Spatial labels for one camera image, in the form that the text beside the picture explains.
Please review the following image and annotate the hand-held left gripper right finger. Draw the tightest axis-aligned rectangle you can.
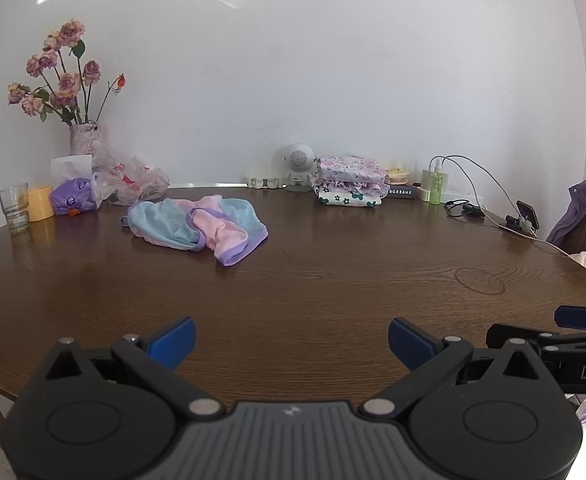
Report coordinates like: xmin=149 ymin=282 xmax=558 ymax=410
xmin=359 ymin=316 xmax=546 ymax=422

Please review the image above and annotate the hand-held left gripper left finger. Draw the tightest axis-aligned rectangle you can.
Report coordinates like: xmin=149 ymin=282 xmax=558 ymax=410
xmin=37 ymin=316 xmax=224 ymax=422

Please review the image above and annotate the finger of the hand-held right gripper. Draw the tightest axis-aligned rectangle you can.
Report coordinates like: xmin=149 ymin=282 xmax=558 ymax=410
xmin=554 ymin=305 xmax=586 ymax=331
xmin=487 ymin=323 xmax=564 ymax=351

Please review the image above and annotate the pastel blue pink garment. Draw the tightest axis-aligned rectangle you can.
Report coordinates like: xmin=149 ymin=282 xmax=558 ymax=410
xmin=122 ymin=195 xmax=269 ymax=267

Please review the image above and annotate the wooden chair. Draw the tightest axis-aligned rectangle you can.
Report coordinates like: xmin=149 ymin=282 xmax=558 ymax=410
xmin=558 ymin=200 xmax=586 ymax=267

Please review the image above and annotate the black phone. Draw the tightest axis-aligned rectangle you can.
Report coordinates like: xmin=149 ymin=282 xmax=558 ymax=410
xmin=517 ymin=200 xmax=540 ymax=231

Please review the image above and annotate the purple padded jacket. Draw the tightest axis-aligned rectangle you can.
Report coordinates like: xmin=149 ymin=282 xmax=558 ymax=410
xmin=546 ymin=172 xmax=586 ymax=247

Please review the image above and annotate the folded white teal-flower garment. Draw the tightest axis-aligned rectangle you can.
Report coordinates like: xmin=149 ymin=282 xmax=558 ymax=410
xmin=317 ymin=190 xmax=383 ymax=209

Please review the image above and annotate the white power strip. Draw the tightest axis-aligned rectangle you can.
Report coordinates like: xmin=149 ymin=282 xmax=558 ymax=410
xmin=418 ymin=187 xmax=478 ymax=206

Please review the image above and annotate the green spray bottle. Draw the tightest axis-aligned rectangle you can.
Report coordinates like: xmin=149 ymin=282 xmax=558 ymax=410
xmin=429 ymin=159 xmax=446 ymax=205

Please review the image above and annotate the white charger block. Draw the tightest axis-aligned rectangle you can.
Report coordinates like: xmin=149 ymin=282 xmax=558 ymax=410
xmin=420 ymin=158 xmax=439 ymax=192

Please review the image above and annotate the clear plastic bag red print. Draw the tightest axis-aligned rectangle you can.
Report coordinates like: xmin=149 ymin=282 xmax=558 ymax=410
xmin=92 ymin=147 xmax=170 ymax=206

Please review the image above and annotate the yellow small pack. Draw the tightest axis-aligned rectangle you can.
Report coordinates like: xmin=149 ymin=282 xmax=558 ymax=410
xmin=385 ymin=164 xmax=411 ymax=186

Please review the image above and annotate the purple pouch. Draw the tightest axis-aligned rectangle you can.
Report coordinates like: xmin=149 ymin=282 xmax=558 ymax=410
xmin=50 ymin=176 xmax=98 ymax=216

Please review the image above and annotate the folded pink floral garment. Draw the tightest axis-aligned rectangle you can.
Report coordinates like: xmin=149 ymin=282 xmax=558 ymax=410
xmin=318 ymin=156 xmax=388 ymax=184

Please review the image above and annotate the yellow cup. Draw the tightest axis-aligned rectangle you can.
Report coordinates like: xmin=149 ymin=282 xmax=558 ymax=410
xmin=26 ymin=185 xmax=55 ymax=222

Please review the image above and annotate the white tissue pack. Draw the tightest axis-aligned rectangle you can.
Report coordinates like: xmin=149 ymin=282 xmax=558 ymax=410
xmin=50 ymin=154 xmax=94 ymax=183

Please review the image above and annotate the clear drinking glass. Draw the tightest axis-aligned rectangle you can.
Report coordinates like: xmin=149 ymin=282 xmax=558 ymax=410
xmin=0 ymin=182 xmax=30 ymax=235

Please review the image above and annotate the white round fan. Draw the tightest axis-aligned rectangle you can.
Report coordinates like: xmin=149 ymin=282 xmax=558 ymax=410
xmin=272 ymin=143 xmax=320 ymax=193

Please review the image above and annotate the dried pink rose bouquet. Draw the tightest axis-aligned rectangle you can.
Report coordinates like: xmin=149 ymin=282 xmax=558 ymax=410
xmin=7 ymin=19 xmax=126 ymax=126

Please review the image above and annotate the white charging cable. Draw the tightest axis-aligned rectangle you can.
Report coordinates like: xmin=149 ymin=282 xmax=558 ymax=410
xmin=482 ymin=204 xmax=574 ymax=259

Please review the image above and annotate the black coiled cable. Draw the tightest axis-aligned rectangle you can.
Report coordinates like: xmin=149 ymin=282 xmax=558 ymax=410
xmin=445 ymin=200 xmax=486 ymax=219

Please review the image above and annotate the grey charging cable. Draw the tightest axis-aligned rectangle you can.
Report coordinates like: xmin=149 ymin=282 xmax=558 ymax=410
xmin=442 ymin=155 xmax=522 ymax=210

